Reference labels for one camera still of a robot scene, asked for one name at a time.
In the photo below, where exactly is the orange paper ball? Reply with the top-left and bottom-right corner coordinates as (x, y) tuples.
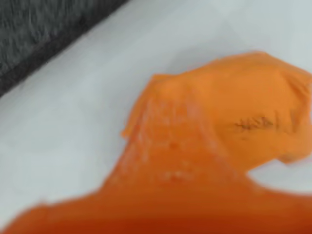
(120, 50), (312, 171)

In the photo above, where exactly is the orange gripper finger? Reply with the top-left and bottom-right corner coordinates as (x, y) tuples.
(2, 94), (312, 234)

